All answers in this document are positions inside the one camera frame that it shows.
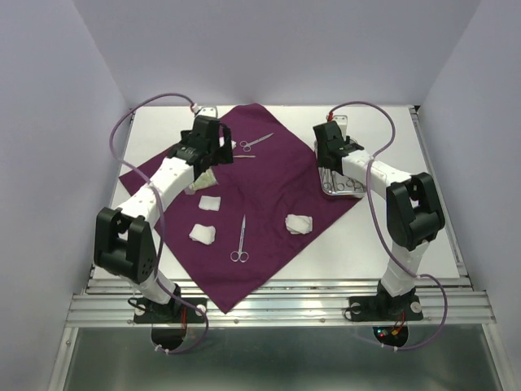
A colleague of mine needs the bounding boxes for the steel scissors top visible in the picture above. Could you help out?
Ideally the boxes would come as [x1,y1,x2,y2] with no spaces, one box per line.
[239,133,273,152]

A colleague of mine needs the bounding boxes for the steel scissors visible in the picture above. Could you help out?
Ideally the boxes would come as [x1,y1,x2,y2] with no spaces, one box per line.
[230,216,249,263]
[239,133,273,152]

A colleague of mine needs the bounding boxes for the steel forceps ring handled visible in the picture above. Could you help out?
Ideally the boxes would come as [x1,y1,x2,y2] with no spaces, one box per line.
[321,168,332,191]

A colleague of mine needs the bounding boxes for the stainless steel instrument tray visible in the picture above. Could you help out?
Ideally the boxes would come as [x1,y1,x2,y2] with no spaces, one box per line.
[313,138,366,199]

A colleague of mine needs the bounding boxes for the steel scissors bottom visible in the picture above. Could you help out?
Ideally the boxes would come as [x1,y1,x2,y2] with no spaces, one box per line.
[230,216,249,263]

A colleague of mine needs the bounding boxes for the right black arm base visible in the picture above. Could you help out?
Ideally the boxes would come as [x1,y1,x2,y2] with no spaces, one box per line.
[343,283,423,323]

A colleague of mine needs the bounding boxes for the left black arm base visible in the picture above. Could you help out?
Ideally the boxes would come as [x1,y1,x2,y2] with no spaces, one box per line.
[127,297,204,324]

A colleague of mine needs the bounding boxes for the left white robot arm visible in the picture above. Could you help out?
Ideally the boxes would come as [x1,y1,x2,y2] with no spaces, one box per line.
[94,116,233,321]

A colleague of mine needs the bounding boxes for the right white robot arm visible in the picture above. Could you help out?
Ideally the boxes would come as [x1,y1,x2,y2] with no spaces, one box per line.
[313,121,445,318]

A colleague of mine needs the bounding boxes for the purple surgical drape cloth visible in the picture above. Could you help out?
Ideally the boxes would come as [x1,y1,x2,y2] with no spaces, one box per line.
[117,103,363,314]

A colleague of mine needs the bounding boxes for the white gauze pad upper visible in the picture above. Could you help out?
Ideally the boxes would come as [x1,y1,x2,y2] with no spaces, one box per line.
[199,195,221,212]

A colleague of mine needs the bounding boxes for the white gauze pad lower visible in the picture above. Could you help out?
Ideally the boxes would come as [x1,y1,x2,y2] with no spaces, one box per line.
[189,223,217,245]

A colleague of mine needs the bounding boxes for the white gauze pad right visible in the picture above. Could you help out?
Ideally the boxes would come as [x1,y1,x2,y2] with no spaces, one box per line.
[285,214,313,235]

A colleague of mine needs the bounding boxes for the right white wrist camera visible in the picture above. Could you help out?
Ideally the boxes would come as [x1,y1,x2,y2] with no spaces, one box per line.
[333,115,348,138]

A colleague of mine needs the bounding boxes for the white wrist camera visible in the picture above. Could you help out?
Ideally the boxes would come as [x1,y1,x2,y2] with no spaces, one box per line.
[195,106,219,118]
[333,115,348,138]

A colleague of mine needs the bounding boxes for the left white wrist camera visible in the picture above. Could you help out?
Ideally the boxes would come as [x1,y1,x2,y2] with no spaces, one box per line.
[195,106,219,118]

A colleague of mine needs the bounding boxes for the aluminium frame rail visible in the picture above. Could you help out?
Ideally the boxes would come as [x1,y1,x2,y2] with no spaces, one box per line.
[66,277,496,327]

